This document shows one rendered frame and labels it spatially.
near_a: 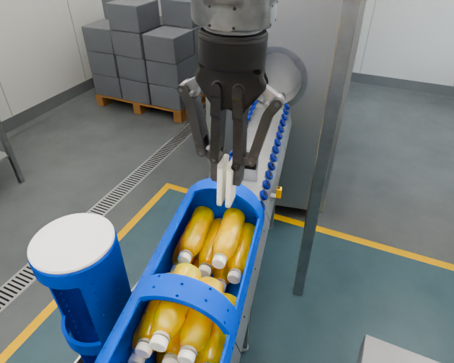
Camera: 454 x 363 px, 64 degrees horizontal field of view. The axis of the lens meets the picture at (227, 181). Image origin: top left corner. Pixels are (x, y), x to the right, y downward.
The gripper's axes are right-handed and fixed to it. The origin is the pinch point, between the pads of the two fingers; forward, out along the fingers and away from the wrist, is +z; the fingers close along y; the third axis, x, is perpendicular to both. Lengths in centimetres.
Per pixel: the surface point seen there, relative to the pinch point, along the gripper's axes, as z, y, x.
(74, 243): 59, -59, 28
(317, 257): 159, 27, 145
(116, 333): 42.5, -21.8, -4.2
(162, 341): 44.4, -12.4, -1.7
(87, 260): 59, -51, 23
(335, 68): 17, 12, 108
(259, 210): 46, -2, 49
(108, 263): 64, -47, 27
